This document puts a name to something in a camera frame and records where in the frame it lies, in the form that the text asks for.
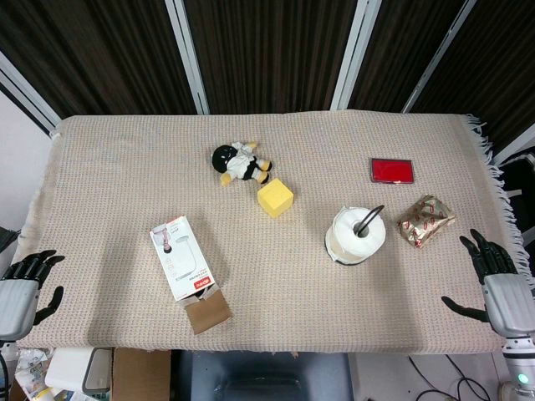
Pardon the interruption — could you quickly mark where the white paper towel roll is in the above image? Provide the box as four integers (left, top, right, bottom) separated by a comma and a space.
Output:
324, 205, 387, 266

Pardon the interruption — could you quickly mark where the beige woven tablecloth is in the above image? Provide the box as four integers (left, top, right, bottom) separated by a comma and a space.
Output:
15, 109, 535, 357

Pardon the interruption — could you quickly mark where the yellow foam cube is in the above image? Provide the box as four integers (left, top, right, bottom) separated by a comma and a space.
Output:
257, 177, 295, 219

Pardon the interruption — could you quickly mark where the brown cardboard box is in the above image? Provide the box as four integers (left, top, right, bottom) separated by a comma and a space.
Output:
110, 347, 173, 401

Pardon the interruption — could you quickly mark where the grey black left robot hand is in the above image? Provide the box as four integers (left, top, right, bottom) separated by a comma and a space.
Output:
0, 249, 66, 342

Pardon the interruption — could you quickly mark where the dark blue chair seat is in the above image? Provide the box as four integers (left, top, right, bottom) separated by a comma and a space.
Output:
170, 349, 355, 401

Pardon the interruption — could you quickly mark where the grey black right robot hand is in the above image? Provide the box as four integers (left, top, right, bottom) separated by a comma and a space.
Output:
441, 228, 535, 338

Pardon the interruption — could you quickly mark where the white partition frame post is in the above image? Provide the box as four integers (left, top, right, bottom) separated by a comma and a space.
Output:
402, 0, 478, 114
164, 0, 211, 116
331, 0, 382, 112
492, 128, 535, 166
0, 49, 60, 137

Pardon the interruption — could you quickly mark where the gold wrapped package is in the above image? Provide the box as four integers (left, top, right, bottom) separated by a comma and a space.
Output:
396, 194, 456, 251

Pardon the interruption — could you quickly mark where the white lamp carton box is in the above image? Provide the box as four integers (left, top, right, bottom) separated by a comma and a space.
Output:
149, 215, 232, 337

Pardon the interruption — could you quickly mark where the black floor cable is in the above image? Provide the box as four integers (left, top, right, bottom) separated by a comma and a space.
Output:
407, 354, 505, 401

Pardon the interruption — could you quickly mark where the red ink pad case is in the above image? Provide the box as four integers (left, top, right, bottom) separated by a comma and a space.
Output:
369, 157, 416, 185

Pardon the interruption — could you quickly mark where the white plastic container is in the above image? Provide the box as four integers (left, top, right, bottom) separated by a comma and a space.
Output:
43, 347, 113, 394

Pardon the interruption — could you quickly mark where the black white plush doll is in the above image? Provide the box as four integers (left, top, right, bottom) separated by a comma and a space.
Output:
211, 140, 273, 188

